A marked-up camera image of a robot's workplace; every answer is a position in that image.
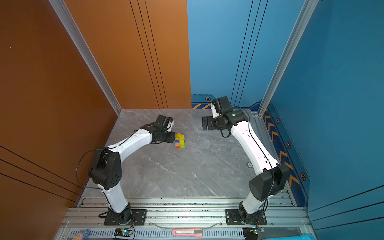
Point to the right small circuit board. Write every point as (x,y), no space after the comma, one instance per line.
(257,231)

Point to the yellow wedge block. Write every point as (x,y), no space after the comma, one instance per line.
(179,137)

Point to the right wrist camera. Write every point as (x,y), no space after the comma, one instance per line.
(220,107)

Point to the colourful snack wrapper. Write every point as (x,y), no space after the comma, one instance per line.
(82,235)

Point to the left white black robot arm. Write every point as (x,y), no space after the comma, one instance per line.
(106,166)

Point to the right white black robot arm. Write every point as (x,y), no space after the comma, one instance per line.
(271,175)

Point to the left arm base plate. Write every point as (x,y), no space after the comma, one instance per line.
(135,217)

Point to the green circuit board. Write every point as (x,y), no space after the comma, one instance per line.
(124,233)

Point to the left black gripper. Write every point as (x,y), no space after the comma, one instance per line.
(172,138)

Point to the pink utility knife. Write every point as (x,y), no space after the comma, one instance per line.
(197,233)

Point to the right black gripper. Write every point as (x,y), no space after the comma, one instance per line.
(210,126)

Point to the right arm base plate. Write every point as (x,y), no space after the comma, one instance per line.
(237,217)

